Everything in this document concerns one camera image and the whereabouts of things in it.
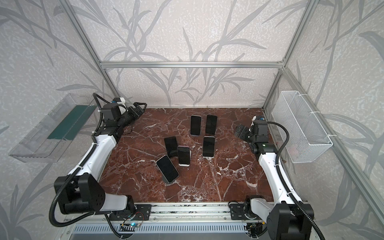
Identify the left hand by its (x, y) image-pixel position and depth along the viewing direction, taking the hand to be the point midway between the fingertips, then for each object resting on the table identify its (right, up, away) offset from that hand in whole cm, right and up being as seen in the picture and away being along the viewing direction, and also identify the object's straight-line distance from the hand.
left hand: (144, 103), depth 80 cm
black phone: (+12, -26, +12) cm, 31 cm away
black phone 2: (+35, -28, +19) cm, 49 cm away
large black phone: (+12, -36, 0) cm, 38 cm away
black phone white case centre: (+19, -32, +18) cm, 42 cm away
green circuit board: (-5, -62, -8) cm, 62 cm away
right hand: (+54, -12, +2) cm, 55 cm away
